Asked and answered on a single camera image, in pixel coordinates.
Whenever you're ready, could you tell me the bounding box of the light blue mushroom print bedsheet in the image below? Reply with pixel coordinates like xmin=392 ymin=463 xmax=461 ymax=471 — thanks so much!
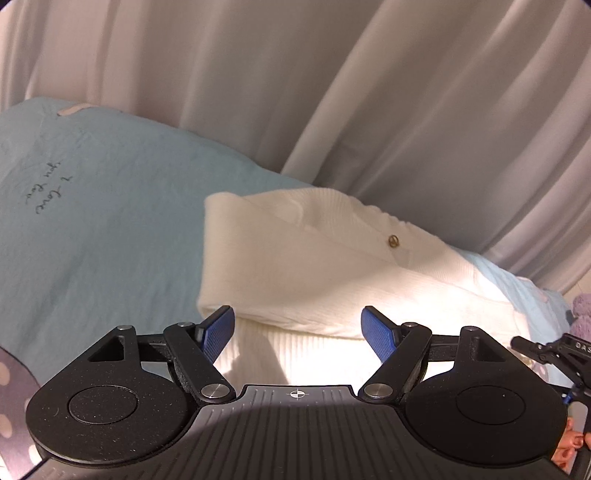
xmin=0 ymin=97 xmax=574 ymax=480

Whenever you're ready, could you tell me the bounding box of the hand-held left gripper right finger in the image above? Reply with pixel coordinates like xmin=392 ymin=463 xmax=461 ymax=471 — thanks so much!
xmin=359 ymin=305 xmax=509 ymax=404

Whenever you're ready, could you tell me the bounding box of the purple plush toy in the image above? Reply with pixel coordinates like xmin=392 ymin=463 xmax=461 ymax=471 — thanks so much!
xmin=567 ymin=292 xmax=591 ymax=341

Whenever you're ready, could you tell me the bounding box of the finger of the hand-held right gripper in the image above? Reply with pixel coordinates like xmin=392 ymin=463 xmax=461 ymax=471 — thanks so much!
xmin=510 ymin=336 xmax=561 ymax=371

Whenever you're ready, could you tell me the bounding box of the beige curtain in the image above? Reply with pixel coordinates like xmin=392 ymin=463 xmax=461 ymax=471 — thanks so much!
xmin=0 ymin=0 xmax=591 ymax=297

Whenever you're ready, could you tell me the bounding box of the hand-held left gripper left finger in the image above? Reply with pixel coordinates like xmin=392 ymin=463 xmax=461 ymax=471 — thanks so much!
xmin=88 ymin=305 xmax=238 ymax=405

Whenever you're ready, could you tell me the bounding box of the white ribbed knit sweater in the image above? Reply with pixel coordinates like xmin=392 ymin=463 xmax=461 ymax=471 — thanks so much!
xmin=196 ymin=187 xmax=537 ymax=387

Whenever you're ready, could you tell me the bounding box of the person's right hand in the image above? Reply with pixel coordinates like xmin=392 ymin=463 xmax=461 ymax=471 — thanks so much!
xmin=551 ymin=416 xmax=591 ymax=473

